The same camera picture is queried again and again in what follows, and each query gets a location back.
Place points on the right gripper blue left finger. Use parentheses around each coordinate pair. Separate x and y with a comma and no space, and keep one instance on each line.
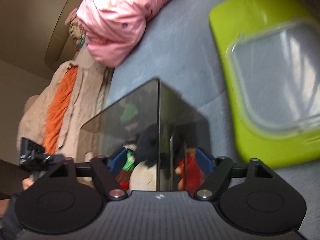
(104,175)

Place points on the green crochet doll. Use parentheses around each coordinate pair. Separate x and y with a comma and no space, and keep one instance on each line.
(126,163)

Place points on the black plush toy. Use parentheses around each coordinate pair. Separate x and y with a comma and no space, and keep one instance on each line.
(148,148)

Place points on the red plush doll keychain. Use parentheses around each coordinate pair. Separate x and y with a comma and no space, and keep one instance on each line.
(191,176)

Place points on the colourful floral cloth pile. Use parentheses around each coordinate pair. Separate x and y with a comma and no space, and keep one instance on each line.
(75,30)

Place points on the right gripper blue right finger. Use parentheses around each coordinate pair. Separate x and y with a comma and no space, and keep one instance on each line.
(216,176)

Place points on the person's left hand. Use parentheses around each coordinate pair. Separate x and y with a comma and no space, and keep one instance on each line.
(28,182)

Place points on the pink duvet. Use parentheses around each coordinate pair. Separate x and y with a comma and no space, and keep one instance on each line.
(114,27)

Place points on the grey blue bed sheet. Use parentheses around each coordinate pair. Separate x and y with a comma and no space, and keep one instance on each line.
(178,47)

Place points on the smoky transparent storage box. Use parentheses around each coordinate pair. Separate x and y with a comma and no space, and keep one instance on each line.
(181,126)

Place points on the lime green box lid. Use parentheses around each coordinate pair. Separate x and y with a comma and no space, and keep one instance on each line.
(269,51)

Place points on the orange and beige blanket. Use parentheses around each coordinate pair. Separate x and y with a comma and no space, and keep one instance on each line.
(74,95)

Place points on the black left sleeve forearm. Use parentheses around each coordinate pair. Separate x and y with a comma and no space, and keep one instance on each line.
(11,228)

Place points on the round white blue container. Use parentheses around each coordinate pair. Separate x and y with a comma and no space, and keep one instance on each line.
(144,178)

